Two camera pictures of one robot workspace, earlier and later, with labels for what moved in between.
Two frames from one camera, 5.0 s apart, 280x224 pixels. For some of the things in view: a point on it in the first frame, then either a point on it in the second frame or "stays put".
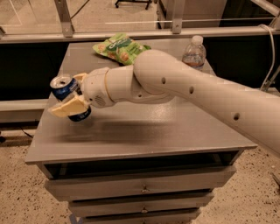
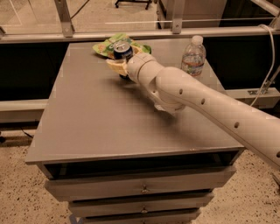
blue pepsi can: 66,87 -> 122,51
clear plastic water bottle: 194,53 stays put
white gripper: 95,87 -> 136,69
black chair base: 148,2 stays put
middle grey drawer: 139,205 stays put
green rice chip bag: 121,48 stays put
